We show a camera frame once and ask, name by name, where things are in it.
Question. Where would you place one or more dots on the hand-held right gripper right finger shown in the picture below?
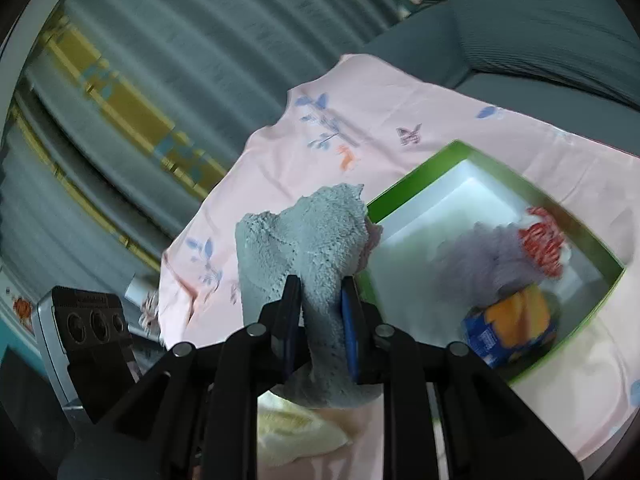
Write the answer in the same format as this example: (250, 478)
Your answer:
(350, 330)

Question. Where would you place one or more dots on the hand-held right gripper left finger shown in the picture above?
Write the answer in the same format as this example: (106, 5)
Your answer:
(292, 310)

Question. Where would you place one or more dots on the grey fluffy towel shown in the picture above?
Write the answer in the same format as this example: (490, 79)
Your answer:
(310, 250)

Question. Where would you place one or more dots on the pale yellow cloth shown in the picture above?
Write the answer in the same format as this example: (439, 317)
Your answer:
(295, 430)

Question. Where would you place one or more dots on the purple bath pouf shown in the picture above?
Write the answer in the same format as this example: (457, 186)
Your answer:
(475, 260)

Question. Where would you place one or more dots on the blue orange packet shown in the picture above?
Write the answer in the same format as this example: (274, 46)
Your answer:
(510, 320)

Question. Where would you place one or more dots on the green box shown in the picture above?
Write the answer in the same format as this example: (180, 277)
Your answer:
(425, 175)

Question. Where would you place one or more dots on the red and white packet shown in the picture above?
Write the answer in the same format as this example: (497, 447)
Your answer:
(542, 245)

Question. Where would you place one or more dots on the pink printed sheet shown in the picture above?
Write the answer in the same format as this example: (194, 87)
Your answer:
(280, 160)

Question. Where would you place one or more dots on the grey yellow patterned curtain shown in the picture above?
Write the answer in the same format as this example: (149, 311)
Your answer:
(200, 60)

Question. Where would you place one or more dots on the grey sofa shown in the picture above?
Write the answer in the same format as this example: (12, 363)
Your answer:
(525, 35)

